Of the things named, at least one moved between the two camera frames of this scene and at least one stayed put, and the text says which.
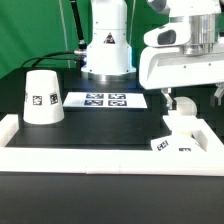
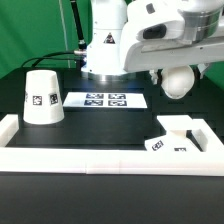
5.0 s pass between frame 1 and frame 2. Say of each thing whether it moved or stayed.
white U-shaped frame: stayed
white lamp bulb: moved
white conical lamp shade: stayed
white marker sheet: stayed
